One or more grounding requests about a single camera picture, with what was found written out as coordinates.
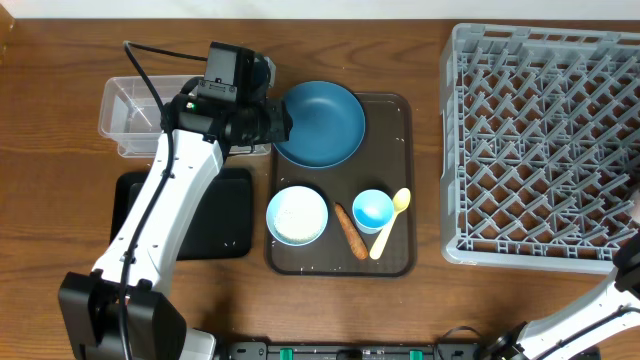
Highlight dark blue plate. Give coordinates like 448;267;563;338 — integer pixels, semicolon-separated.
275;81;366;169

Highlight dark brown serving tray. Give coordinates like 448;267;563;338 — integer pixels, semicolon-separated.
266;93;416;278

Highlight orange carrot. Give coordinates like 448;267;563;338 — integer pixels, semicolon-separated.
333;203;368;260

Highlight grey dishwasher rack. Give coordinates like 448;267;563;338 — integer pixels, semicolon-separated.
440;23;639;274

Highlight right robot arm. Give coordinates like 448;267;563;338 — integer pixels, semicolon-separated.
476;235;639;359

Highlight clear plastic waste bin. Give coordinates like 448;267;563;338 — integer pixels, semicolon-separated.
99;76;272;158

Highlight light blue rice bowl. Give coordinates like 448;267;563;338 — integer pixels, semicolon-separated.
266;186;329;247

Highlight pale yellow plastic spoon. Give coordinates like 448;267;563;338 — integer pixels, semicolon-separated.
369;188;411;260

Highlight light blue plastic cup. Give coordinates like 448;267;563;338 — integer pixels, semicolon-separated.
352;189;394;234

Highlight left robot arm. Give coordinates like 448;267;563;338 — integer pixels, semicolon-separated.
58;91;293;359

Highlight pink plastic cup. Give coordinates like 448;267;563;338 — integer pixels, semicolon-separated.
629;188;640;223

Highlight black waste bin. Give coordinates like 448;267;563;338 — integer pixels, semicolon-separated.
109;167;254;261

